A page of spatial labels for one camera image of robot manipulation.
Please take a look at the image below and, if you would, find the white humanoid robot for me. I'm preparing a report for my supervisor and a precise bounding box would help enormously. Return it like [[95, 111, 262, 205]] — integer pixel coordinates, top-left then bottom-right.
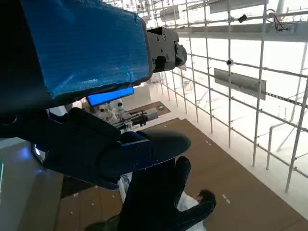
[[97, 107, 109, 120], [115, 101, 126, 116]]

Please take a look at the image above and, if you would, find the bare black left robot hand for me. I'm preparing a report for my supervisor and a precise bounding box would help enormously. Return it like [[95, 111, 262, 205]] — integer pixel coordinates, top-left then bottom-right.
[[0, 0, 192, 191]]

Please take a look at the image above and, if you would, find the metal scaffold frame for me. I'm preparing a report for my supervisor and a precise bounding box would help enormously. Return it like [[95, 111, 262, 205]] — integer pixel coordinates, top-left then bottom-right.
[[105, 0, 308, 193]]

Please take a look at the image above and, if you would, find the grey panel on scaffold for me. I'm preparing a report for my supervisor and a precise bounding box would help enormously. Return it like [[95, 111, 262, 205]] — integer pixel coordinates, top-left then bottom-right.
[[213, 67, 267, 101]]

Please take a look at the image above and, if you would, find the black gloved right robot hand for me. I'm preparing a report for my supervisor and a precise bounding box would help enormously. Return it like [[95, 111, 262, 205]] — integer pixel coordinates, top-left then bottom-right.
[[84, 156, 217, 231]]

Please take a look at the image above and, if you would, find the blue computer monitor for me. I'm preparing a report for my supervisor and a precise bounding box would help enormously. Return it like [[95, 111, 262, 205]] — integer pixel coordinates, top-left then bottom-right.
[[87, 87, 135, 106]]

